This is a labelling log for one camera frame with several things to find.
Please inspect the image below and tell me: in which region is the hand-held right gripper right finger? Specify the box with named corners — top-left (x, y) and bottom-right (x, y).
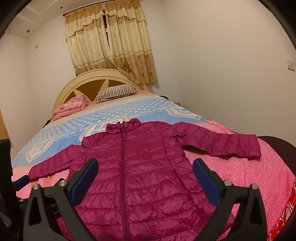
top-left (193, 158), bottom-right (274, 241)

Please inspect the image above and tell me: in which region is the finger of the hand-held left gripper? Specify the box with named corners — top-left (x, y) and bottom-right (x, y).
top-left (13, 175), bottom-right (30, 189)

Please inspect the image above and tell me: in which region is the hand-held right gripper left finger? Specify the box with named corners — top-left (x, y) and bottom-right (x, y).
top-left (23, 158), bottom-right (99, 241)

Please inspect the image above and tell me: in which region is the magenta puffer jacket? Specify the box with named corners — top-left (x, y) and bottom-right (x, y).
top-left (28, 118), bottom-right (262, 241)

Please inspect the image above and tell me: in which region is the pink and blue printed bedspread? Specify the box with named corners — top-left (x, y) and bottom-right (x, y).
top-left (10, 89), bottom-right (296, 241)

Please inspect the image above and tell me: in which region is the folded pink blanket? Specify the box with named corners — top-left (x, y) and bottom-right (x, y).
top-left (51, 95), bottom-right (89, 121)

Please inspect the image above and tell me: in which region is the dark round object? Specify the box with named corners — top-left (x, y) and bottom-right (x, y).
top-left (257, 136), bottom-right (296, 160)

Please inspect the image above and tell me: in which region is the striped pillow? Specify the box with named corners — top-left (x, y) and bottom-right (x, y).
top-left (94, 84), bottom-right (139, 102)

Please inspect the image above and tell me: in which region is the cream wooden headboard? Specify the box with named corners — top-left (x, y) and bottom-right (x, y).
top-left (53, 69), bottom-right (152, 114)

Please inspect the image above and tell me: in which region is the beige patterned curtain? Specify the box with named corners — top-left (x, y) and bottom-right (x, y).
top-left (105, 0), bottom-right (159, 85)
top-left (64, 2), bottom-right (112, 73)

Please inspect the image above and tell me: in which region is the dark curtain rod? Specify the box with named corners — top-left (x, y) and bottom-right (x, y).
top-left (62, 0), bottom-right (109, 16)

